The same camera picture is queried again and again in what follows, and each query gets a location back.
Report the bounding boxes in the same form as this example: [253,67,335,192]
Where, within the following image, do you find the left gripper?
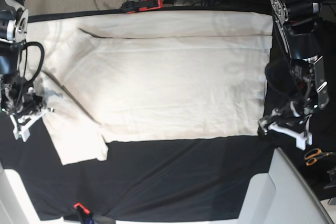
[257,102,313,150]

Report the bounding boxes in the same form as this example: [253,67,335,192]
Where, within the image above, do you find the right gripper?
[10,89,55,142]

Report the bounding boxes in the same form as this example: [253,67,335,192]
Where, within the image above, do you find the white T-shirt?
[27,11,272,165]

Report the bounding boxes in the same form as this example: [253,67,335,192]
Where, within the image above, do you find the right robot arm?
[1,0,53,142]

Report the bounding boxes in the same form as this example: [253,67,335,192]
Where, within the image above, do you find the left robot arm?
[258,0,330,150]

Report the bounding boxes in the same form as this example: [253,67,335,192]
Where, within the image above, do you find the black table cloth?
[0,8,336,222]

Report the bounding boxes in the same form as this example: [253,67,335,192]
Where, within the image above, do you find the black object right edge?
[324,167,336,190]

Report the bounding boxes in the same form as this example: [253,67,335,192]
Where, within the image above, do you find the orange black clamp bottom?
[73,202,94,224]

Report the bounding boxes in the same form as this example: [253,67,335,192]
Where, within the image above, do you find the orange black clamp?
[73,202,94,224]
[121,0,163,14]

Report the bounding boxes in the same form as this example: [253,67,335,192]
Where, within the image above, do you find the orange black clamp top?
[121,0,163,14]

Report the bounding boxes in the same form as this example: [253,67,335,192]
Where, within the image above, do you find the orange handled scissors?
[304,148,335,166]

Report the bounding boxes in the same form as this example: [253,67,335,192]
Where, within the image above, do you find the white table frame right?
[237,148,333,223]

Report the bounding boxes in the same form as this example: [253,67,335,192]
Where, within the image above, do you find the white table frame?
[237,148,333,223]
[1,167,64,224]

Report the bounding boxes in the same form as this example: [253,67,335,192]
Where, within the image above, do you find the white table frame left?
[1,167,64,224]

